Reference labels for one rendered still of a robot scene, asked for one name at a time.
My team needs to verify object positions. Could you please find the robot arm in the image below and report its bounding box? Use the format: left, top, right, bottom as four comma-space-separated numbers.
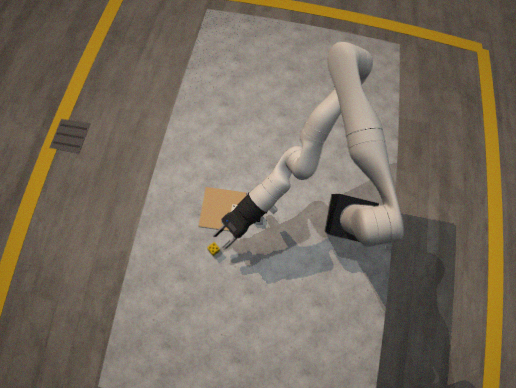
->
262, 42, 404, 247

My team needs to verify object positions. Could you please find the tan mat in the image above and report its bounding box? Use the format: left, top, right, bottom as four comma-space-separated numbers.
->
199, 187, 246, 229

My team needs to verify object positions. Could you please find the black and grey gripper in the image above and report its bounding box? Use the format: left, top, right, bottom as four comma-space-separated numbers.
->
213, 183, 278, 249

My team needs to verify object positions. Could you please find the yellow die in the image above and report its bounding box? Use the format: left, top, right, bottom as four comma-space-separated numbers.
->
207, 242, 220, 256

